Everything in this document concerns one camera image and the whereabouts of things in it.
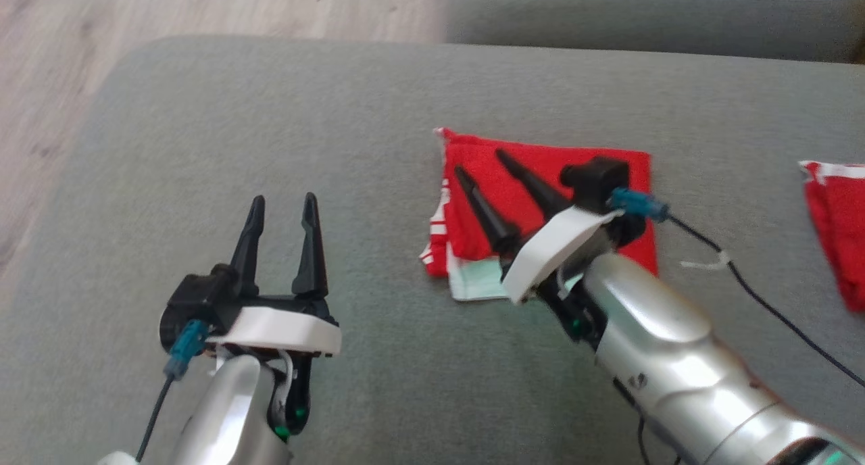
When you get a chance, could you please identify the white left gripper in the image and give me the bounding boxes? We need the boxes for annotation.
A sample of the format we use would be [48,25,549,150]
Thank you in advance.
[205,192,343,443]

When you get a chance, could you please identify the red shorts with white stripes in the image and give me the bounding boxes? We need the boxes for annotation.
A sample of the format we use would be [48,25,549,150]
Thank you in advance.
[799,159,865,314]

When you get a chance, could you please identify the large grey sofa seat cushion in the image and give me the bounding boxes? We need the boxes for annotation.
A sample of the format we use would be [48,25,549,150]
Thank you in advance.
[0,35,865,465]

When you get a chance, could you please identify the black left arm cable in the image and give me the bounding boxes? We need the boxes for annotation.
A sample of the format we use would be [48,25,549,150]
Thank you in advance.
[134,319,209,463]

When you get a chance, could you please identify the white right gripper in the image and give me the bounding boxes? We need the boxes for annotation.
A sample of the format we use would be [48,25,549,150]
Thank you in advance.
[453,148,626,351]

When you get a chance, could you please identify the red basketball jersey white trim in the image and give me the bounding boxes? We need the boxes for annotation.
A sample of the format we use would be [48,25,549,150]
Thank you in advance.
[418,128,659,303]

